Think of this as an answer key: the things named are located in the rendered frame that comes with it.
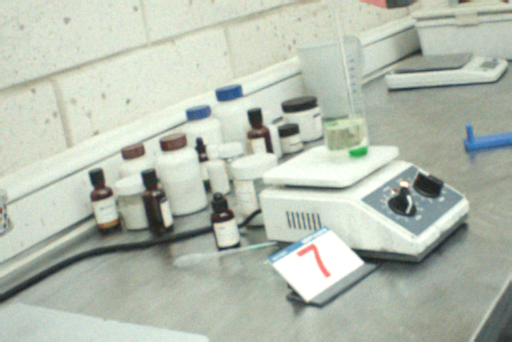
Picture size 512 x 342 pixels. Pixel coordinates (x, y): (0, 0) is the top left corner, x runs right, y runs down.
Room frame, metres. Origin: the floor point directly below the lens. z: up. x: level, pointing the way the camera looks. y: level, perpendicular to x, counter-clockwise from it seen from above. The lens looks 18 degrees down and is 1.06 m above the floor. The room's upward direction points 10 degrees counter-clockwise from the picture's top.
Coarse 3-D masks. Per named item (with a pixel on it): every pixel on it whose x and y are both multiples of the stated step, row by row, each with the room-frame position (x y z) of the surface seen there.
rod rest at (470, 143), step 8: (472, 136) 1.08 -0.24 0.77; (480, 136) 1.11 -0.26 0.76; (488, 136) 1.10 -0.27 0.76; (496, 136) 1.09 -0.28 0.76; (504, 136) 1.09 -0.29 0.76; (464, 144) 1.10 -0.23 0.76; (472, 144) 1.08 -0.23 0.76; (480, 144) 1.08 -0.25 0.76; (488, 144) 1.08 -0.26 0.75; (496, 144) 1.08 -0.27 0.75; (504, 144) 1.08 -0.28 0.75
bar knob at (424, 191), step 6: (420, 174) 0.78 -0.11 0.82; (426, 174) 0.78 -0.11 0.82; (420, 180) 0.78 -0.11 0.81; (426, 180) 0.78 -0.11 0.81; (432, 180) 0.78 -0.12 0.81; (438, 180) 0.78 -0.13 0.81; (414, 186) 0.78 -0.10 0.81; (420, 186) 0.78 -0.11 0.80; (426, 186) 0.78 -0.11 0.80; (432, 186) 0.78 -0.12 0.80; (438, 186) 0.77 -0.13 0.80; (420, 192) 0.77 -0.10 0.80; (426, 192) 0.77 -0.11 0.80; (432, 192) 0.78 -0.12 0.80; (438, 192) 0.78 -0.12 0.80
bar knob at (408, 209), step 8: (400, 192) 0.74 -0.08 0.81; (408, 192) 0.74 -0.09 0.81; (392, 200) 0.74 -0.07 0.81; (400, 200) 0.74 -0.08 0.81; (408, 200) 0.73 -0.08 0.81; (392, 208) 0.73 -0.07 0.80; (400, 208) 0.73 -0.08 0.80; (408, 208) 0.72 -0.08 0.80; (416, 208) 0.74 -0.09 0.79; (408, 216) 0.73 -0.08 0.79
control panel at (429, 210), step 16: (400, 176) 0.80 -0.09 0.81; (384, 192) 0.76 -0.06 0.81; (416, 192) 0.78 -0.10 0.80; (448, 192) 0.79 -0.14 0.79; (384, 208) 0.73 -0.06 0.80; (432, 208) 0.75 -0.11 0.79; (448, 208) 0.76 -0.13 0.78; (400, 224) 0.71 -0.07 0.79; (416, 224) 0.72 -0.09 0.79; (432, 224) 0.73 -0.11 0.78
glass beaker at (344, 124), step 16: (336, 96) 0.85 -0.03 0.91; (352, 96) 0.84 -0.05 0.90; (320, 112) 0.82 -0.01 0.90; (336, 112) 0.80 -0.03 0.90; (352, 112) 0.80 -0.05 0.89; (336, 128) 0.80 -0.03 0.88; (352, 128) 0.80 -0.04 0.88; (336, 144) 0.80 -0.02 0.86; (352, 144) 0.80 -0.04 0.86; (368, 144) 0.81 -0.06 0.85; (336, 160) 0.80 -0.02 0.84; (352, 160) 0.80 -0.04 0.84
